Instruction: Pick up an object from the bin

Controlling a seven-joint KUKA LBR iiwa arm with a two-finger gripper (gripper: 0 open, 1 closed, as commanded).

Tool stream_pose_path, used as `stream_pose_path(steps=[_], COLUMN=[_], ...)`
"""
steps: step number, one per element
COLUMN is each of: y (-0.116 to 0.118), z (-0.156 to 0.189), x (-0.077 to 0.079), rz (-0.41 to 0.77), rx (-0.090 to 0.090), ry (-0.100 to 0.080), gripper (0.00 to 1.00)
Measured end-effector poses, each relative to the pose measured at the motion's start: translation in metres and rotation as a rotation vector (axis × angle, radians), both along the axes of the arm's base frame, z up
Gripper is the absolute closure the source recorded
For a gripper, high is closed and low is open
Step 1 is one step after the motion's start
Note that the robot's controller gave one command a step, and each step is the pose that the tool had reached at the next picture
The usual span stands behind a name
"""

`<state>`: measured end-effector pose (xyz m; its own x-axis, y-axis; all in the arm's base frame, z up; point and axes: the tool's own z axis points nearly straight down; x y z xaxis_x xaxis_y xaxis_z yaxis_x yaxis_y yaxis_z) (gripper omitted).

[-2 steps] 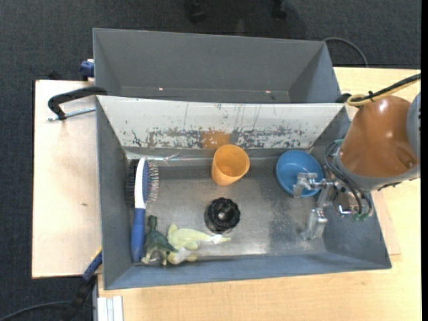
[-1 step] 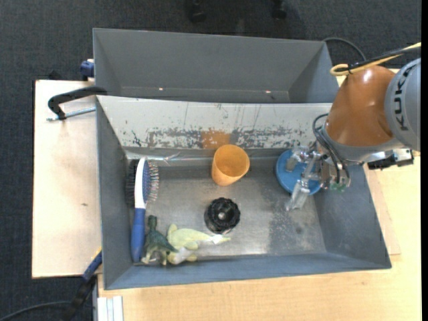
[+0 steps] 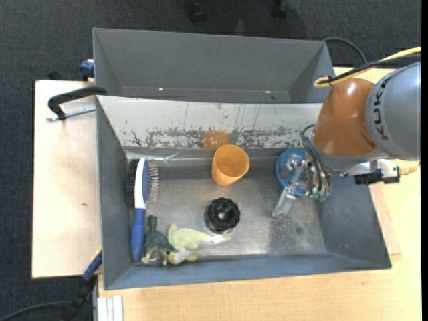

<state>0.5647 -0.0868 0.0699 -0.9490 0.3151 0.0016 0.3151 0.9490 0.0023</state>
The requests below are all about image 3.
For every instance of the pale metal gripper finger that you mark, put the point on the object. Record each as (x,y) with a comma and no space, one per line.
(296,173)
(283,203)

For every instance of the black round ribbed knob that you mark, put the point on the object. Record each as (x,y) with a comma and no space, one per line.
(222,215)

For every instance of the orange plastic cup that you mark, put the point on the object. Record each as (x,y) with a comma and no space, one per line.
(230,166)

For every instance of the yellow-green plush toy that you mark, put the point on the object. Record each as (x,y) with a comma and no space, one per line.
(187,237)

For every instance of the green toy dinosaur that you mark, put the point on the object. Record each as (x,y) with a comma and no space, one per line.
(157,241)

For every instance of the grey metal bin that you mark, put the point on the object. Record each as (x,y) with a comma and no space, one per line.
(200,65)

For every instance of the blue and white hairbrush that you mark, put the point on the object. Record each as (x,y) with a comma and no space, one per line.
(139,192)

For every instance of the pale wood board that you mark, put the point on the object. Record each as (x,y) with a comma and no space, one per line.
(65,179)

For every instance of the black cylinder on white bracket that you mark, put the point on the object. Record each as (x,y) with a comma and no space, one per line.
(376,174)

